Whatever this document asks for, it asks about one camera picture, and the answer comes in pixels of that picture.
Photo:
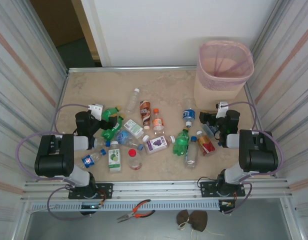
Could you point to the green plastic bottle yellow cap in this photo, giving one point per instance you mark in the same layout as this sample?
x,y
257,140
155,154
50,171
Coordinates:
x,y
181,143
109,112
110,132

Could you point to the blue label white cap bottle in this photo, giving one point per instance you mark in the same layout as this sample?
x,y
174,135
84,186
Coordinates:
x,y
189,114

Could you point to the small clear bottle blue cap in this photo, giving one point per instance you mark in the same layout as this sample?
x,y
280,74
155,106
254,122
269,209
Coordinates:
x,y
100,142

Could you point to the light blue label bottle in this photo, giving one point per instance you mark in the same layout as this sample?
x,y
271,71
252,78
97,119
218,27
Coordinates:
x,y
124,137

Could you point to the clear bottle white cap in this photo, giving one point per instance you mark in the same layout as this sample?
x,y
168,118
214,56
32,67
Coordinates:
x,y
131,102

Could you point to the lime label bottle white cap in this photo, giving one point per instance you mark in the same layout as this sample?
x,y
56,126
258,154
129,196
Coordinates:
x,y
114,158

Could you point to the tall clear bottle blue cap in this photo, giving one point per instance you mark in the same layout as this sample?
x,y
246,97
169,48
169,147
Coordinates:
x,y
191,156

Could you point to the pepsi label bottle blue cap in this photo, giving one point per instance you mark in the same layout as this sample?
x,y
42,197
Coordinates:
x,y
87,161

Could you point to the clear bottle red cap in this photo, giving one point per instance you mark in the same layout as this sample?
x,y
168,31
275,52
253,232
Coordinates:
x,y
134,162

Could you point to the orange label orange cap bottle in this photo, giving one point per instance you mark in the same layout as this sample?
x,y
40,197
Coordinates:
x,y
158,122

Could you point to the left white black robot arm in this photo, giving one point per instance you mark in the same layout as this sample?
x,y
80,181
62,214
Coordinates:
x,y
54,160

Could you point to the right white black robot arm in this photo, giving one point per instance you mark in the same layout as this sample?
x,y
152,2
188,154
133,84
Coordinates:
x,y
256,155

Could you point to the beige mesh waste bin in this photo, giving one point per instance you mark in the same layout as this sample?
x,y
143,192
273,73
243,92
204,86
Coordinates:
x,y
214,97

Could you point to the white green label bottle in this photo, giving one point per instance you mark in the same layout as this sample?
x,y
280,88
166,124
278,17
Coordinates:
x,y
132,127

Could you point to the red yellow label bottle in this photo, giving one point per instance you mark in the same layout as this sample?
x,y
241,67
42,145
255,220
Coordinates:
x,y
206,147

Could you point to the brown label plastic bottle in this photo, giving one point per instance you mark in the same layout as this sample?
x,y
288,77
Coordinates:
x,y
144,111

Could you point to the purple grape label bottle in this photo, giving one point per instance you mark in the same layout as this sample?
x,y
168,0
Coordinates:
x,y
157,145

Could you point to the tan wooden door jamb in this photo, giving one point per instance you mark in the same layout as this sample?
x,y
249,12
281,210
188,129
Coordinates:
x,y
85,27

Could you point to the brown cloth pouch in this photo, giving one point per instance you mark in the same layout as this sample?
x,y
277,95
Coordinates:
x,y
197,220

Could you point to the brown door panel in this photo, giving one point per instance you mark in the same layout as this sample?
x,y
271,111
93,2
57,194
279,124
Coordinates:
x,y
56,20

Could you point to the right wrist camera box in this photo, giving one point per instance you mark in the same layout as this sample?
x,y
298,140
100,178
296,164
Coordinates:
x,y
222,110

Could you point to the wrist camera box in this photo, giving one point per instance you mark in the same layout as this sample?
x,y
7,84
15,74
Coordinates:
x,y
96,110
222,110

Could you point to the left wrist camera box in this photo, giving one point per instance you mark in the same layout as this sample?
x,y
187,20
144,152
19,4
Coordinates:
x,y
96,110

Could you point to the aluminium table edge rail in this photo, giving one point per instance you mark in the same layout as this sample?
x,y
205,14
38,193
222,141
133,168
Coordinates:
x,y
131,68

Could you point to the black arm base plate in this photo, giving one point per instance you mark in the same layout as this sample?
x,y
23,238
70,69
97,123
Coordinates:
x,y
206,186
106,190

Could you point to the long aluminium mounting rail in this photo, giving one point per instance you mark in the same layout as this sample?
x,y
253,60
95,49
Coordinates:
x,y
156,187

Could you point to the white door frame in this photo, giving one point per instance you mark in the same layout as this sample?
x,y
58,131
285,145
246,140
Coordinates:
x,y
94,30

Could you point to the aluminium frame post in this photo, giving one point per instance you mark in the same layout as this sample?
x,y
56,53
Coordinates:
x,y
267,25
42,32

